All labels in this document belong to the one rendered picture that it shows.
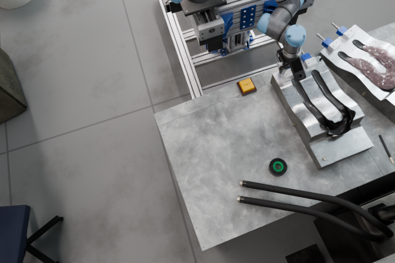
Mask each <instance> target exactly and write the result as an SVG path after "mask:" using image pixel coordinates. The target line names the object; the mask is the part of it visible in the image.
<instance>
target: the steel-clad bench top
mask: <svg viewBox="0 0 395 263"><path fill-rule="evenodd" d="M367 34H368V35H370V36H371V37H372V38H375V39H378V40H380V41H384V42H387V43H389V44H391V45H393V46H394V47H395V22H393V23H390V24H388V25H385V26H382V27H381V28H377V29H375V30H373V31H370V32H367ZM328 69H329V71H330V73H331V74H332V76H333V77H334V79H335V81H336V83H337V84H338V86H339V88H340V89H341V90H342V91H343V92H344V93H345V94H346V95H347V96H348V97H349V98H351V99H352V100H353V101H354V102H355V103H356V104H357V105H358V106H359V108H361V110H362V112H363V114H364V118H363V119H362V120H361V122H360V124H361V126H362V128H363V129H364V131H365V132H366V134H367V135H368V137H369V139H370V140H371V142H372V143H373V145H374V146H373V147H372V148H370V149H369V150H367V151H364V152H362V153H359V154H357V155H355V156H352V157H349V158H347V159H345V160H342V161H340V162H338V163H335V164H332V165H330V166H327V167H325V168H323V169H320V170H318V169H317V167H316V165H315V164H314V162H313V160H312V158H311V156H310V154H309V152H308V151H307V149H306V147H305V145H304V144H303V142H302V140H301V138H300V136H299V134H298V132H297V131H296V129H295V127H292V124H293V123H292V121H291V119H290V118H289V116H288V114H287V112H286V111H285V109H284V107H283V105H282V103H281V101H280V99H279V98H278V96H277V94H276V92H275V90H274V88H273V86H272V85H271V83H270V81H271V78H272V74H273V73H276V72H279V69H278V67H276V68H273V69H270V70H268V71H265V72H263V73H260V74H258V75H255V76H252V77H251V79H252V81H253V83H254V85H255V87H256V89H257V91H256V92H253V93H251V94H249V95H246V96H242V94H241V92H240V90H239V88H238V86H237V84H236V83H234V84H232V85H229V86H226V87H223V88H221V89H218V90H215V91H213V92H210V93H208V94H205V95H203V96H200V97H197V98H195V99H192V100H190V101H187V102H184V103H182V104H179V105H177V106H174V107H171V108H169V109H166V110H163V111H161V112H158V113H155V114H154V116H155V119H156V122H157V124H158V128H159V131H160V133H161V136H162V139H163V142H164V144H165V147H166V151H167V153H168V156H169V159H170V162H171V164H172V167H173V171H174V172H175V176H176V179H177V181H178V184H179V187H180V190H181V192H182V195H183V199H184V201H185V204H186V207H187V209H188V212H189V215H190V218H191V220H192V224H193V227H194V229H195V232H196V235H197V238H198V240H199V244H200V247H201V249H202V251H204V250H206V249H208V248H211V247H214V246H215V245H218V244H221V243H223V242H225V241H228V240H231V239H232V238H235V237H238V236H240V235H242V234H245V233H247V232H249V231H252V230H255V229H257V228H259V227H262V226H264V225H266V224H269V223H271V222H274V221H276V220H279V219H281V218H283V217H286V216H288V215H290V214H293V213H295V212H292V211H285V210H279V209H275V208H268V207H262V206H258V205H251V204H245V203H238V202H237V197H238V196H244V197H251V198H258V199H262V200H268V201H275V202H279V203H286V204H293V205H299V206H304V207H310V206H312V205H315V204H317V203H320V202H321V201H318V200H312V199H308V198H301V197H295V196H292V195H285V194H279V193H273V192H270V191H263V190H257V189H253V188H247V187H241V186H240V181H241V180H245V181H251V182H255V183H262V184H268V185H273V186H279V187H285V188H292V189H296V190H302V191H308V192H313V193H319V194H325V195H331V196H336V195H339V194H341V193H344V192H346V191H349V190H351V189H353V188H356V187H358V186H361V185H363V184H366V183H368V182H370V181H373V180H375V179H377V178H380V177H383V176H385V175H387V174H390V173H392V172H394V171H395V124H394V123H393V122H391V121H390V120H389V119H388V118H387V117H386V116H385V115H383V114H382V113H381V112H380V111H378V110H377V109H376V108H375V107H374V106H373V105H372V104H371V103H369V102H368V101H367V100H366V99H365V98H364V97H363V96H361V95H360V94H359V93H357V92H356V91H355V90H354V89H353V88H352V87H351V86H350V85H348V84H347V83H346V82H345V81H344V80H343V79H342V78H340V77H339V76H338V75H337V74H335V73H334V72H333V71H332V70H331V69H330V68H329V67H328ZM379 135H381V136H382V138H383V140H384V142H385V144H386V147H387V149H388V151H389V153H390V155H391V157H392V159H393V161H394V163H393V164H392V162H391V160H390V158H389V156H388V154H387V151H386V149H385V148H384V146H383V143H382V142H381V139H380V137H379ZM275 158H280V159H283V160H284V161H285V162H286V164H287V170H286V172H285V173H284V175H282V176H280V177H276V176H273V175H272V174H271V173H270V171H269V164H270V162H271V161H272V160H273V159H275Z"/></svg>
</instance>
